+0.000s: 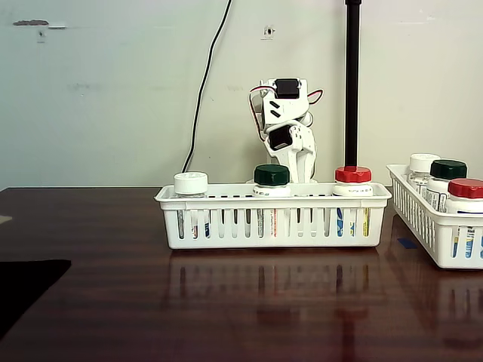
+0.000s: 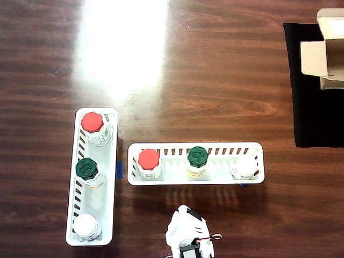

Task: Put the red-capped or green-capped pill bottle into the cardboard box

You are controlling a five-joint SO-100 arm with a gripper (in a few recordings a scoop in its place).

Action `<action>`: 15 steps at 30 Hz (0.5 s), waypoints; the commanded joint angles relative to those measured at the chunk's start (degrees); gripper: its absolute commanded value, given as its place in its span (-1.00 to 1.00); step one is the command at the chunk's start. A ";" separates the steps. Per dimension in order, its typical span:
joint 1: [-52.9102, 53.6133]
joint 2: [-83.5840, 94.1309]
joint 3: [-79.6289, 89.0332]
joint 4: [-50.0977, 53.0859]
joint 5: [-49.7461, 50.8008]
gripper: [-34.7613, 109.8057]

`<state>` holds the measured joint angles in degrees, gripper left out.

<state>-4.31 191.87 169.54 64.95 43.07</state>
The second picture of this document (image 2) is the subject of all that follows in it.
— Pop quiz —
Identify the red cap pill bottle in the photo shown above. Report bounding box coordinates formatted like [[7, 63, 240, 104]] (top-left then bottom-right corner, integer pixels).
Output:
[[137, 149, 163, 180], [81, 112, 111, 148]]

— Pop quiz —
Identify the green cap pill bottle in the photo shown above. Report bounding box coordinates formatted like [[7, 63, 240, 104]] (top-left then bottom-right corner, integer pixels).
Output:
[[75, 157, 107, 189], [186, 146, 210, 180]]

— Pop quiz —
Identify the cardboard box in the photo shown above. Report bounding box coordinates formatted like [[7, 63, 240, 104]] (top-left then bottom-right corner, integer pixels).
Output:
[[300, 8, 344, 90]]

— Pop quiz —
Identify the white plastic basket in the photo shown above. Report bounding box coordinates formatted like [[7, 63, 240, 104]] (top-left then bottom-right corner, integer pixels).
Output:
[[65, 107, 119, 247], [126, 142, 266, 186]]

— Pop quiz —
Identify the white cap pill bottle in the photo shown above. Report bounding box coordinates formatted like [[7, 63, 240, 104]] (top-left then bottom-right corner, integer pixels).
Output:
[[72, 213, 103, 241], [231, 158, 258, 181]]

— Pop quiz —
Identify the black mat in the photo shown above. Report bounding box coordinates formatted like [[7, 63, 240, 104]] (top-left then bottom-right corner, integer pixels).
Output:
[[282, 23, 344, 148]]

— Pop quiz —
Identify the red and white arm wire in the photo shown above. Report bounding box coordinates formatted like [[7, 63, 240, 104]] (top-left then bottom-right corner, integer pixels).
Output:
[[197, 233, 223, 242]]

